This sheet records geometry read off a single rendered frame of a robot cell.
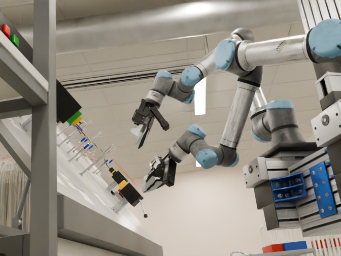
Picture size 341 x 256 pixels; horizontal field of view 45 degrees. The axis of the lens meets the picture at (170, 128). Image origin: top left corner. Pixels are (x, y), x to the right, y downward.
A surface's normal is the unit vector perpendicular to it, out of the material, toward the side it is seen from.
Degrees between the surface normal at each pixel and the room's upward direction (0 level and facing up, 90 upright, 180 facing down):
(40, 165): 90
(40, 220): 90
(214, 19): 135
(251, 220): 90
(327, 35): 93
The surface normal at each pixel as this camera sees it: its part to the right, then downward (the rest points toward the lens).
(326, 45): -0.66, -0.18
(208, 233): -0.07, -0.36
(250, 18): 0.05, 0.59
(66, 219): 0.98, -0.15
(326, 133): -0.96, 0.00
